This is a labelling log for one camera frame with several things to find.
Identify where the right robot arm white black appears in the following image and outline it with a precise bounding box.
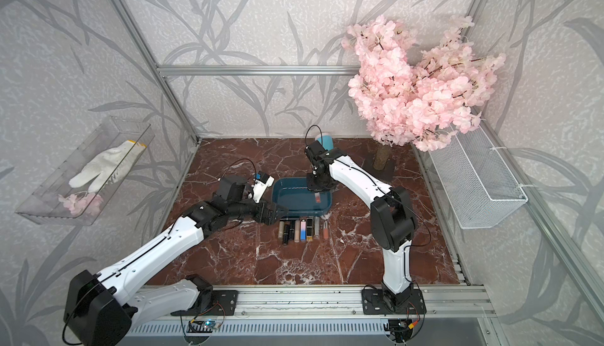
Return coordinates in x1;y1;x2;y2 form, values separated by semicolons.
305;141;418;298

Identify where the teal plastic storage box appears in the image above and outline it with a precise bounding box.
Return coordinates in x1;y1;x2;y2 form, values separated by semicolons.
271;177;333;217

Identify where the aluminium front rail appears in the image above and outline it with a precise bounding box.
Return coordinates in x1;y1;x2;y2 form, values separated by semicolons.
96;284;497;322

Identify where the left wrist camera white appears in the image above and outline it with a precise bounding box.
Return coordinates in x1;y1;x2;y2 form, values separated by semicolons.
253;171;275;203

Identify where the left circuit board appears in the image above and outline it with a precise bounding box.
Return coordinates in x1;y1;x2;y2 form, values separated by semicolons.
186;319;223;334

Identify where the white cotton glove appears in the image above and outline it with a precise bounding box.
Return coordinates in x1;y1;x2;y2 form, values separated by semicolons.
69;140;147;193

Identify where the clear acrylic wall shelf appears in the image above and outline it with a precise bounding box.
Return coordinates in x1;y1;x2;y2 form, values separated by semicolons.
16;116;155;226

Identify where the pink artificial blossom tree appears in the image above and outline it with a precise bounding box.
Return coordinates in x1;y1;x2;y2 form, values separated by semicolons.
342;16;506;178

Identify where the white wire mesh basket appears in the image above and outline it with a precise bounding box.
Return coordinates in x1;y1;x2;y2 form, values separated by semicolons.
429;128;528;230

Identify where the beige lipstick tube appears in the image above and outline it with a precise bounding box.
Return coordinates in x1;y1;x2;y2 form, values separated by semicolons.
278;222;285;240

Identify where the rose lipstick tube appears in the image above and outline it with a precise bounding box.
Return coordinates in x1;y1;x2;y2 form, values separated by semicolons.
322;220;330;240

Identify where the blue pink lipstick tube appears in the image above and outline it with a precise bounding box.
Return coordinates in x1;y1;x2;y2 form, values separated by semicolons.
300;220;307;242

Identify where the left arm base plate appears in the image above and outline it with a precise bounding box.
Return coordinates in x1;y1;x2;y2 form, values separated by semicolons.
171;290;238;317

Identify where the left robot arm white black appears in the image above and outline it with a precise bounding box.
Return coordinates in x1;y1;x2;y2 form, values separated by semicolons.
64;172;287;345

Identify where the circuit board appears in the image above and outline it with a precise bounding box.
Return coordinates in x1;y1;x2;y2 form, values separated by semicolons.
383;319;419;344
186;319;223;334

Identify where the right circuit board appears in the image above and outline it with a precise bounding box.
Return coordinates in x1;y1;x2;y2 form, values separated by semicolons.
383;319;419;344

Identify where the pink flower on shelf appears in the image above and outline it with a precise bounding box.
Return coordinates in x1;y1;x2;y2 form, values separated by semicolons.
58;192;104;216

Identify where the silver lipstick tube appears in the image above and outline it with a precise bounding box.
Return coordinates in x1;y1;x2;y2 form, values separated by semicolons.
313;216;320;240

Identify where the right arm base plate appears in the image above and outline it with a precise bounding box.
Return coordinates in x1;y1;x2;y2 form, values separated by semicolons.
361;285;426;316

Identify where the tan lipstick tube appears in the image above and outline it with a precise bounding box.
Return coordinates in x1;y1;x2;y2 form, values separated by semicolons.
294;220;300;243

